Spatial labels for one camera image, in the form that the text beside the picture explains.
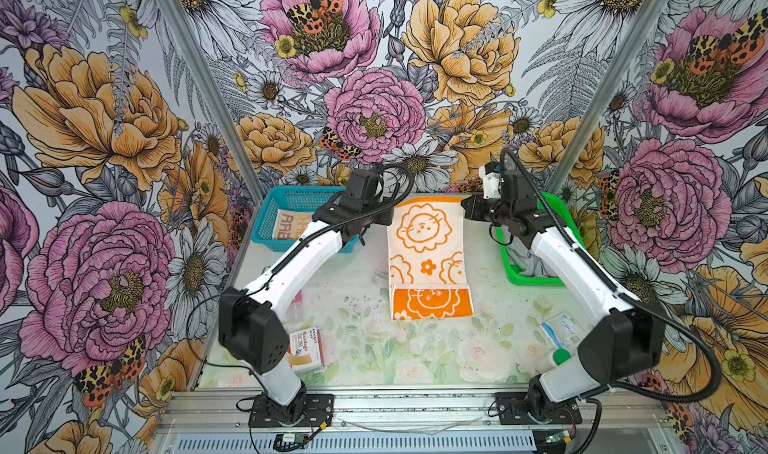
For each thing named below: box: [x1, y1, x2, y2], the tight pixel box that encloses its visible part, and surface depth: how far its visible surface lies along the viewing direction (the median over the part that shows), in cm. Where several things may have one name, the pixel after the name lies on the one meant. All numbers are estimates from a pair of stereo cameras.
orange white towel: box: [387, 197, 475, 321], surface depth 93 cm
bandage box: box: [286, 326, 327, 374], surface depth 81 cm
